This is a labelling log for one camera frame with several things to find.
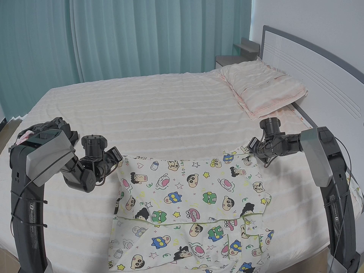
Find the pink garment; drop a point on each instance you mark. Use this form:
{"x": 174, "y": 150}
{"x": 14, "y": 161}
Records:
{"x": 24, "y": 137}

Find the pale pink striped pillow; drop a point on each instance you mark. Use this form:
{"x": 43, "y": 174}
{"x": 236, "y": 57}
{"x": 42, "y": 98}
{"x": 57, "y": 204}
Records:
{"x": 264, "y": 92}

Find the bed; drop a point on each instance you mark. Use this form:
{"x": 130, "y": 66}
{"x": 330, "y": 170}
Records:
{"x": 142, "y": 109}

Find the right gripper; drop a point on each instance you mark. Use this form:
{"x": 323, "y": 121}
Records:
{"x": 253, "y": 148}

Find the grey garment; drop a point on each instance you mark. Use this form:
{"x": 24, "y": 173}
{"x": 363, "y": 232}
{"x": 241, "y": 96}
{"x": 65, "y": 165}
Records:
{"x": 54, "y": 122}

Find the blue-green curtain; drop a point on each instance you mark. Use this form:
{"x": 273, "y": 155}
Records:
{"x": 156, "y": 24}
{"x": 34, "y": 38}

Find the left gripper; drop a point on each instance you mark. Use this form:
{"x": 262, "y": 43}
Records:
{"x": 116, "y": 153}

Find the grey bedside table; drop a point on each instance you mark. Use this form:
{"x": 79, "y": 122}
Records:
{"x": 227, "y": 61}

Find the white printed pyjama top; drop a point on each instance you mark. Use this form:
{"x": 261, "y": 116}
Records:
{"x": 184, "y": 203}

